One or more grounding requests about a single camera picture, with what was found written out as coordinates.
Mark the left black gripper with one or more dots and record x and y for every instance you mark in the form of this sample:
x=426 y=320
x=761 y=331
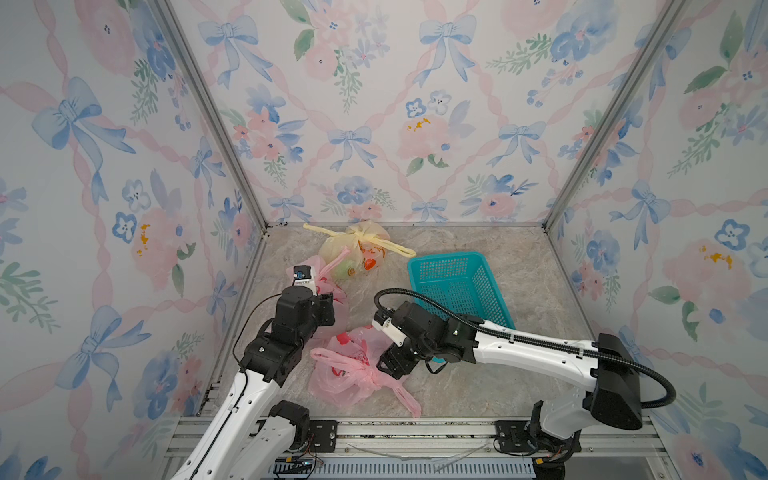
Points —
x=325 y=303

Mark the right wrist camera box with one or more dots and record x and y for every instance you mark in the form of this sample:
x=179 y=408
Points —
x=390 y=330

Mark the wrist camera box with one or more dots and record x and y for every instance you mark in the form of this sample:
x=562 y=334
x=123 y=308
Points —
x=390 y=330
x=304 y=276

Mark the aluminium corner post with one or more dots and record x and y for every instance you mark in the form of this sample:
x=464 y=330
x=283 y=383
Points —
x=179 y=44
x=659 y=34

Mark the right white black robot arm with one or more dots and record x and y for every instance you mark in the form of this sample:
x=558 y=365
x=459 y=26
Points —
x=604 y=391

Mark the right aluminium corner post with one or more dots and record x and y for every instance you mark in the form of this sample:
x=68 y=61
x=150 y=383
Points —
x=659 y=34

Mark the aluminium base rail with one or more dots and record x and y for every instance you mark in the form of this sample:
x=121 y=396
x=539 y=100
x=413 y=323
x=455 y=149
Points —
x=470 y=448

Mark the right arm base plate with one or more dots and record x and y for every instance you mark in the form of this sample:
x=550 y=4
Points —
x=515 y=437

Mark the teal plastic mesh basket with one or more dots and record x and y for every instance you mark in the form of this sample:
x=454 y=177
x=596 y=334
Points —
x=459 y=291

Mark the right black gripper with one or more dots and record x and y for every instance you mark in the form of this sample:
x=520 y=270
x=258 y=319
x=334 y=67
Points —
x=392 y=357

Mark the yellow knotted plastic bag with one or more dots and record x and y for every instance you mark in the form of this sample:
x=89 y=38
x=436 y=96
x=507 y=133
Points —
x=360 y=248

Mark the left aluminium corner post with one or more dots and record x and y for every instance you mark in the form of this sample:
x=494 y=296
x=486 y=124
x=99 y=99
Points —
x=179 y=44

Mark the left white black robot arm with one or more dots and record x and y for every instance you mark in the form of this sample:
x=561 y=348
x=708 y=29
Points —
x=254 y=426

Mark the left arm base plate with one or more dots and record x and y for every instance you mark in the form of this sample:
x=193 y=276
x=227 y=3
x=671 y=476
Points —
x=315 y=436

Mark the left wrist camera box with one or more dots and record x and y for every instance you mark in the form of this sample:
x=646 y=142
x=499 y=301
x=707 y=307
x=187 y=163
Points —
x=304 y=276

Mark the pink printed plastic bag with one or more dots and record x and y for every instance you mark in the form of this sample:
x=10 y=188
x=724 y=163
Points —
x=345 y=370

